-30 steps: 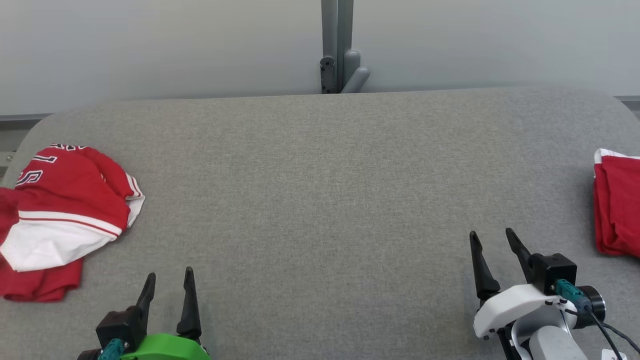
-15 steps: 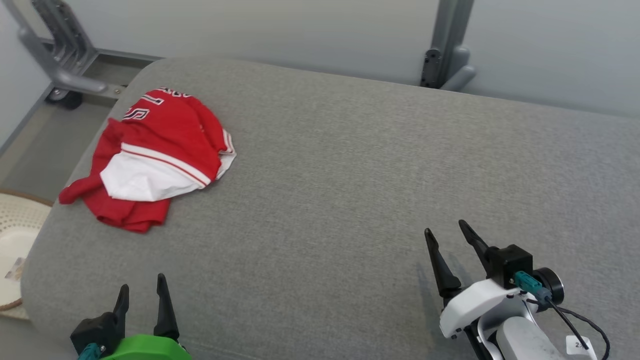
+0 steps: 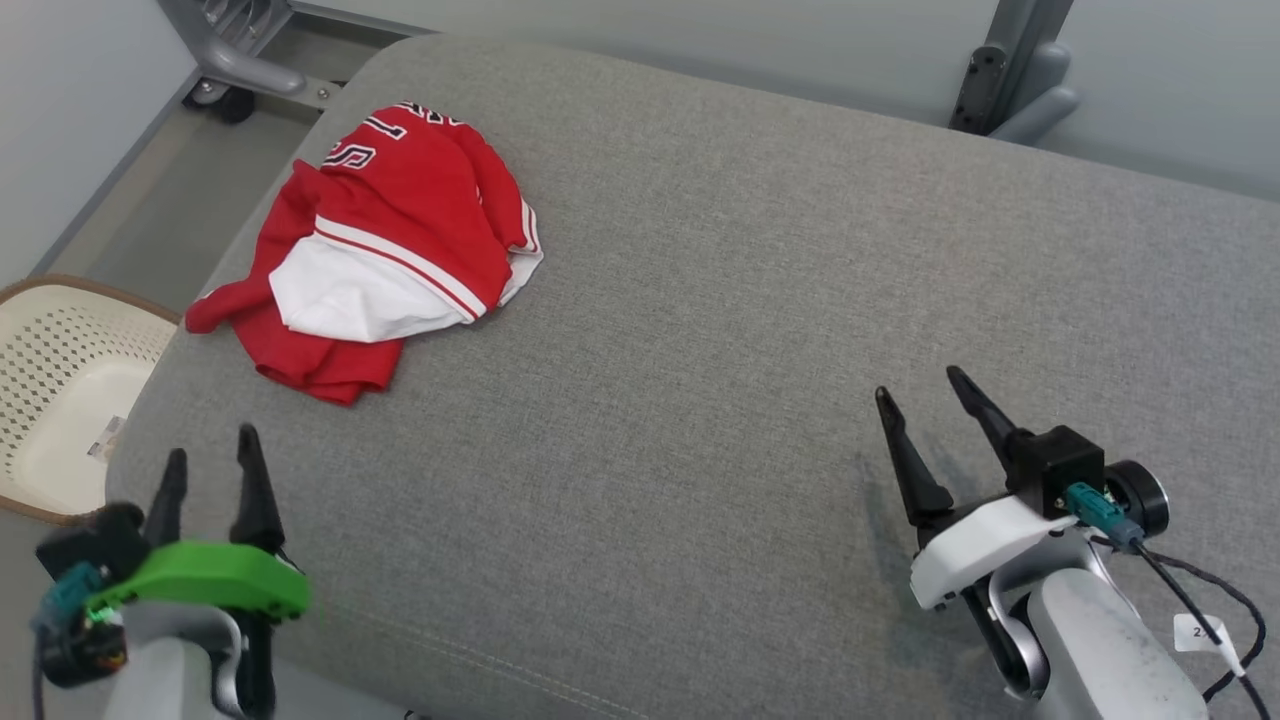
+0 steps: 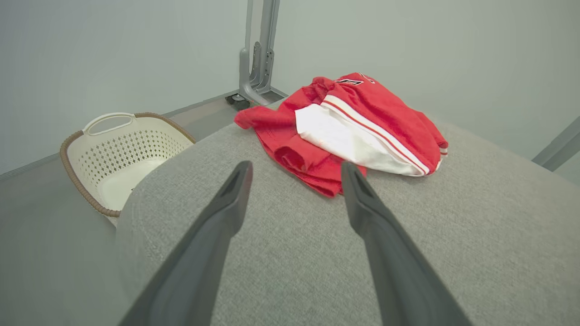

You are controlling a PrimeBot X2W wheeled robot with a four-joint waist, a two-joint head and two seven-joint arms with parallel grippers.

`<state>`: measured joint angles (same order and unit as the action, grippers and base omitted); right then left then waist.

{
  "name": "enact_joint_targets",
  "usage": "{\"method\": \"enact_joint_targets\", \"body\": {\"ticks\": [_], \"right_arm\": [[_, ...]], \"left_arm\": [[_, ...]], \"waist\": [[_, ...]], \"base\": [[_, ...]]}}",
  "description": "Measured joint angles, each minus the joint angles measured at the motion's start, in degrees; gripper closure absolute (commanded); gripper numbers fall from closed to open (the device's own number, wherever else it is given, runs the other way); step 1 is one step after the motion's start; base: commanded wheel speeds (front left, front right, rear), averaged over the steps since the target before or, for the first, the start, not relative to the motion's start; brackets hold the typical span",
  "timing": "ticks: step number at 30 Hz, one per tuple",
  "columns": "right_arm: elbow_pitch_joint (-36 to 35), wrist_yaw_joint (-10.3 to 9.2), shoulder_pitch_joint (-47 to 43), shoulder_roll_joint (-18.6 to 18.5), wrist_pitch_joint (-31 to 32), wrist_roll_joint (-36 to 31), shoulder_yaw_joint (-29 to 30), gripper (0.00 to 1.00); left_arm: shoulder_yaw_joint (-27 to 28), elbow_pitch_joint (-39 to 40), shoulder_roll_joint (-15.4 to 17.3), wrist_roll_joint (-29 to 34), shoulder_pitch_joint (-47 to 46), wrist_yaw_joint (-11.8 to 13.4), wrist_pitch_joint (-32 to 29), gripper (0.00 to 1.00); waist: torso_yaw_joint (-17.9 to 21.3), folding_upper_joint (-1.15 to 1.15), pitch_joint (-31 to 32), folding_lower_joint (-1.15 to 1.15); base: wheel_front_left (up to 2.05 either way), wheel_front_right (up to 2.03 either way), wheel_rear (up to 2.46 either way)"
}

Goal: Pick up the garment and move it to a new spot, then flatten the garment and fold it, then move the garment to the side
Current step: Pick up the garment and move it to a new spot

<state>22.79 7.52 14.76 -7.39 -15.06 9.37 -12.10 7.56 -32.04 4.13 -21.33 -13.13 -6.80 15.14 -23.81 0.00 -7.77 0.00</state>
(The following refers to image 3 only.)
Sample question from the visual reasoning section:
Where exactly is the cream perforated laundry basket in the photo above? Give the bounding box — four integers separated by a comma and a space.
0, 274, 184, 528

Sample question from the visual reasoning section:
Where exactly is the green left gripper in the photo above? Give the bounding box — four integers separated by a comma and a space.
85, 425, 312, 623

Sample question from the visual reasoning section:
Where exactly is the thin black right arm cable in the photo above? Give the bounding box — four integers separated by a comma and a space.
1090, 538, 1268, 703

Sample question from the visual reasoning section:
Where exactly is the red and white sports jersey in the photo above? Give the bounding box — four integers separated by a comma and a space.
185, 102, 545, 407

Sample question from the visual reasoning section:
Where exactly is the small paper label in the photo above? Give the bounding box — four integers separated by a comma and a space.
87, 414, 127, 462

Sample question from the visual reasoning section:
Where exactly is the white cable tag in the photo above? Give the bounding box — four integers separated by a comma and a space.
1173, 613, 1247, 678

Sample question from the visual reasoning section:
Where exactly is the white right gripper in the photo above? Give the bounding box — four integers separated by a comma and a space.
875, 366, 1088, 611

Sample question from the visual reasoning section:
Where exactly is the grey caster leg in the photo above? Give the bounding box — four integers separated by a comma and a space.
158, 0, 338, 126

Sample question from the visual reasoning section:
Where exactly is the grey metal frame bracket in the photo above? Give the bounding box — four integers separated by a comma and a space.
948, 0, 1082, 147

